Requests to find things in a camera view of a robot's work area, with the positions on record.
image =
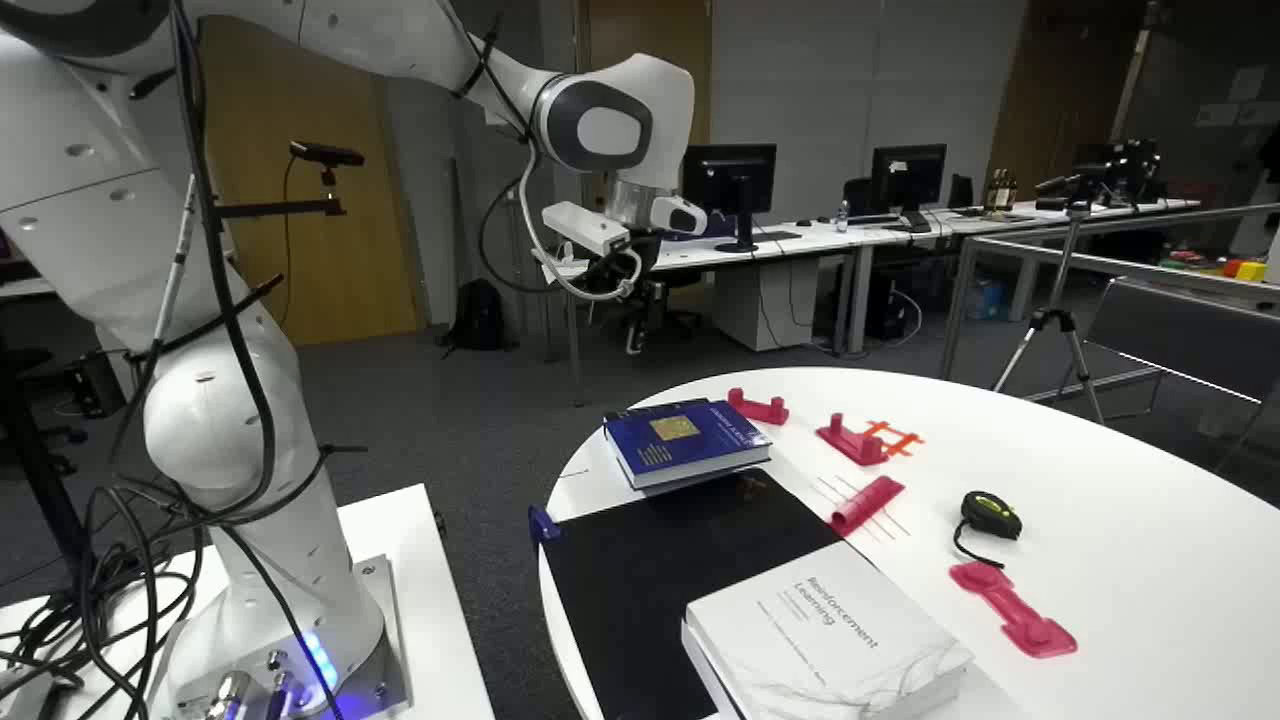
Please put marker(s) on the black and yellow tape measure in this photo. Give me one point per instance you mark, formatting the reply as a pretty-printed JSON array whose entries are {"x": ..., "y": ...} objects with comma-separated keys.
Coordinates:
[{"x": 987, "y": 512}]

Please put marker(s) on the blue book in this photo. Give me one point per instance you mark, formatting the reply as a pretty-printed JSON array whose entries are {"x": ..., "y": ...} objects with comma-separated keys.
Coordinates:
[{"x": 666, "y": 442}]

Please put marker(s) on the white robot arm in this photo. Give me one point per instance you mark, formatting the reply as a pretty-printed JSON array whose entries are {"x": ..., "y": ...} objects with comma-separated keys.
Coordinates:
[{"x": 226, "y": 417}]

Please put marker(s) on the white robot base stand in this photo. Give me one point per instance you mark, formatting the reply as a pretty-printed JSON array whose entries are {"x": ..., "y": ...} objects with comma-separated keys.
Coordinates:
[{"x": 403, "y": 626}]

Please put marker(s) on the white round table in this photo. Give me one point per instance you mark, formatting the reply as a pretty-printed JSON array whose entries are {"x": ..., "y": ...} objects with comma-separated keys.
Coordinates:
[{"x": 1164, "y": 575}]

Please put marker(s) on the black mat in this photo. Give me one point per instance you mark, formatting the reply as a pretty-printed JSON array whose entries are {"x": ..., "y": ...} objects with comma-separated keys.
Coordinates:
[{"x": 631, "y": 575}]

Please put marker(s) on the red and orange plastic part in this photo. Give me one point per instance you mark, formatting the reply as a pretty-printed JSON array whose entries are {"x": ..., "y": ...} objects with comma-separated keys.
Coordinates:
[{"x": 876, "y": 442}]

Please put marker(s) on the pink flat plastic part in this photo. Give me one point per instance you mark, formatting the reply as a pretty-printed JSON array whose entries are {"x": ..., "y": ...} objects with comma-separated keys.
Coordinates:
[{"x": 1017, "y": 618}]

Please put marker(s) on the black computer monitor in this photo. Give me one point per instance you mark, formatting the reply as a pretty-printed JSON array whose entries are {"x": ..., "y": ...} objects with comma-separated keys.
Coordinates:
[
  {"x": 728, "y": 180},
  {"x": 904, "y": 179}
]

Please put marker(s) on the dark navy book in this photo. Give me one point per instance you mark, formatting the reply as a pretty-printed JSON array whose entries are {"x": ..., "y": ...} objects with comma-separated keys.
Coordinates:
[{"x": 683, "y": 483}]

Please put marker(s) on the left black computer monitor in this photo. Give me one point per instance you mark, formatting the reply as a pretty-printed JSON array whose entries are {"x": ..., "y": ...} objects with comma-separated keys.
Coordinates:
[{"x": 728, "y": 180}]

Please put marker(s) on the blue clamp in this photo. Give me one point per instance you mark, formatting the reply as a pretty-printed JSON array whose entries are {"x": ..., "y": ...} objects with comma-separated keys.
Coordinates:
[{"x": 542, "y": 525}]

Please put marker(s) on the red plastic clip part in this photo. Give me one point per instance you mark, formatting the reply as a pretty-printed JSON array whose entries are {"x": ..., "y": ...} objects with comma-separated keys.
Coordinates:
[{"x": 757, "y": 409}]

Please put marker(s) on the black microphone on stand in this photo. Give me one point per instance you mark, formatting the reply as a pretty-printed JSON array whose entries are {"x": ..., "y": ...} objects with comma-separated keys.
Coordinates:
[{"x": 331, "y": 160}]

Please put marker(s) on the metal frame railing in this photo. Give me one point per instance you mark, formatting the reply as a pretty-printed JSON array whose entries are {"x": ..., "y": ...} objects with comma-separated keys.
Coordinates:
[{"x": 1062, "y": 247}]

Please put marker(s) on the white reinforcement learning book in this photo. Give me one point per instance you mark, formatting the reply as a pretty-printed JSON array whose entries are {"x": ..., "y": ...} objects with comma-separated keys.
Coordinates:
[{"x": 820, "y": 637}]

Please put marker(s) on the red plastic strip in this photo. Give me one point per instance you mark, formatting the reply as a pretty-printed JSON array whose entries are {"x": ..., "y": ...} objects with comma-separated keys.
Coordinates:
[{"x": 862, "y": 507}]

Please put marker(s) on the right black computer monitor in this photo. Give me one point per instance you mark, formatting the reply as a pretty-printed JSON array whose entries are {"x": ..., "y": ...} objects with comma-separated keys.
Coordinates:
[{"x": 904, "y": 179}]

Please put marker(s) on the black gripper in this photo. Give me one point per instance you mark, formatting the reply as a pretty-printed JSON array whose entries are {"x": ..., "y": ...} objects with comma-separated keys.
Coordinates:
[{"x": 620, "y": 268}]

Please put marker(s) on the white office desk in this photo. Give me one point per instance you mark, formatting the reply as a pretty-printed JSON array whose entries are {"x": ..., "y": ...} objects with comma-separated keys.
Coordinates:
[{"x": 862, "y": 240}]

